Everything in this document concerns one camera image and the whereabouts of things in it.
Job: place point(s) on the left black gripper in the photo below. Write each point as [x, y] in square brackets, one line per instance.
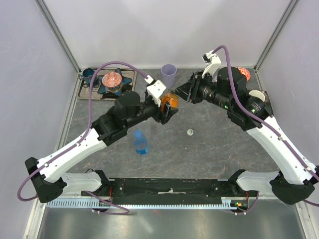
[160, 115]

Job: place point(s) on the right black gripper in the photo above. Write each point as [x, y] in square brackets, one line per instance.
[192, 89]

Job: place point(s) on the orange juice bottle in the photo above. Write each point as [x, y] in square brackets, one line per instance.
[170, 98]

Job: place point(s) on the white green bottle cap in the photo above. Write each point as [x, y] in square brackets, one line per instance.
[190, 132]

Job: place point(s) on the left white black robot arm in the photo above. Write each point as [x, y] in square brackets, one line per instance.
[50, 176]

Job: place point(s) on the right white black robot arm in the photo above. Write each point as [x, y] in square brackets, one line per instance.
[296, 178]

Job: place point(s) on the blue water bottle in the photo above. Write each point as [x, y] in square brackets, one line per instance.
[140, 143]

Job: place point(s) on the lavender plastic cup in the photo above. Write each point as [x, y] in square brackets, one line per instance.
[168, 75]

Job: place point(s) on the blue star-shaped dish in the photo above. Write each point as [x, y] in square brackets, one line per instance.
[114, 93]

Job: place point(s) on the red white floral bowl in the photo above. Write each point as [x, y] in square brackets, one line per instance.
[245, 72]

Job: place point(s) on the red patterned bowl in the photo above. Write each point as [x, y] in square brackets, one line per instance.
[112, 80]

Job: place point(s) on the pink white mug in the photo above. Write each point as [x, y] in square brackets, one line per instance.
[258, 94]

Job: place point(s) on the dark floral square plate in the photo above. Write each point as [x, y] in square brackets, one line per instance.
[268, 102]

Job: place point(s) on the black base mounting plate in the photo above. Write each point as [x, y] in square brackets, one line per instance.
[170, 191]

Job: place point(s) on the metal tray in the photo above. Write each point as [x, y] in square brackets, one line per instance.
[83, 91]

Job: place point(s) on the dark blue teacup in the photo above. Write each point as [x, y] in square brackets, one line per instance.
[87, 75]

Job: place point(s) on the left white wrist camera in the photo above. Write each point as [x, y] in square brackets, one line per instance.
[156, 90]

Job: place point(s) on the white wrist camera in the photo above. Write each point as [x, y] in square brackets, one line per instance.
[156, 90]
[212, 62]

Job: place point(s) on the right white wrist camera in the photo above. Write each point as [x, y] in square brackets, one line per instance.
[212, 62]

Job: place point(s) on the slotted cable duct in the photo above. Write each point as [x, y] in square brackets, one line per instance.
[90, 203]

